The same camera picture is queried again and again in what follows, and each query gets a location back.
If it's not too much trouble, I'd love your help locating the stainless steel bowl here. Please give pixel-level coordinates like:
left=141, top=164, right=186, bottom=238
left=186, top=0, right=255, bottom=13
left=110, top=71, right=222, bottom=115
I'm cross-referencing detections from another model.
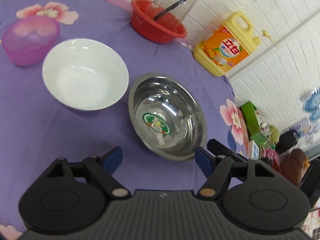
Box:
left=128, top=73, right=207, bottom=162

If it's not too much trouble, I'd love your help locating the white bowl red floral pattern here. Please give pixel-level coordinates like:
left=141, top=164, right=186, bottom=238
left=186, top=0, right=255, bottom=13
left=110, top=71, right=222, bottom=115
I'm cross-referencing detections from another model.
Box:
left=42, top=38, right=129, bottom=111

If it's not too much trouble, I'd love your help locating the purple plastic bowl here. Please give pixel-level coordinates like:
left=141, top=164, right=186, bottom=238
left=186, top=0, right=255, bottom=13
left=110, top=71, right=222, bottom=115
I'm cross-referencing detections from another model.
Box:
left=2, top=16, right=60, bottom=66

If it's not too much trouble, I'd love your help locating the green box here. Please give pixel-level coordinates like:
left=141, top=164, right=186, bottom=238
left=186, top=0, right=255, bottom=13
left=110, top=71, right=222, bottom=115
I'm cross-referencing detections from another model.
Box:
left=240, top=101, right=275, bottom=149

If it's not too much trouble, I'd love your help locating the black kettle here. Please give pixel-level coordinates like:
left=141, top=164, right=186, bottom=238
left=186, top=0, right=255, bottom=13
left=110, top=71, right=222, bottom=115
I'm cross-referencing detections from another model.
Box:
left=275, top=130, right=300, bottom=154

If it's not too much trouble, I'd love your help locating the brown round object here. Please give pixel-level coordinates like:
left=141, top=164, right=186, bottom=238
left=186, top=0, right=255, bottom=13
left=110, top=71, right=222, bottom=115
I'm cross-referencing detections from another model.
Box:
left=280, top=148, right=310, bottom=186

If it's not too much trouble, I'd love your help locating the yellow detergent bottle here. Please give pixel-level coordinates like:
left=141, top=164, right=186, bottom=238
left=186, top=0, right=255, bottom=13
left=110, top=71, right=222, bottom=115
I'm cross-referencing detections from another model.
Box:
left=193, top=11, right=261, bottom=77

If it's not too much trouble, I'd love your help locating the blue paper fan decoration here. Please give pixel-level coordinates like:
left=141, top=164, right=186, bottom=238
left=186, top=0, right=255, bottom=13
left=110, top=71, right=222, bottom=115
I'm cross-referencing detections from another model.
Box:
left=301, top=87, right=320, bottom=122

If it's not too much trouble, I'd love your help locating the red plastic basket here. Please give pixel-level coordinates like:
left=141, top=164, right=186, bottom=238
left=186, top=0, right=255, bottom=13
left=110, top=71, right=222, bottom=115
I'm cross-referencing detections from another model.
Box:
left=131, top=0, right=187, bottom=44

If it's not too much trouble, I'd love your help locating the black stirring stick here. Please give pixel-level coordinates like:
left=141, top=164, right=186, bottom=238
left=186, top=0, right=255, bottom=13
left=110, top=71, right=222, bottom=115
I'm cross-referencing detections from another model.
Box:
left=153, top=0, right=187, bottom=21

